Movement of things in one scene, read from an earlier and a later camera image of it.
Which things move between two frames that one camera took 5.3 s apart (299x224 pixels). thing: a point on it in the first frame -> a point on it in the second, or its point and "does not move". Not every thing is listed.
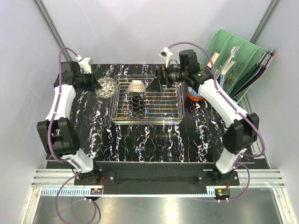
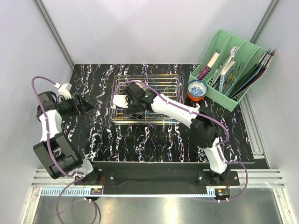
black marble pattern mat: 130,116 does not move
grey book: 233,51 does not move
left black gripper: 94,84 -> 84,106
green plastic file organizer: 233,62 does not move
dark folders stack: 265,60 does not move
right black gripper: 155,85 -> 133,111
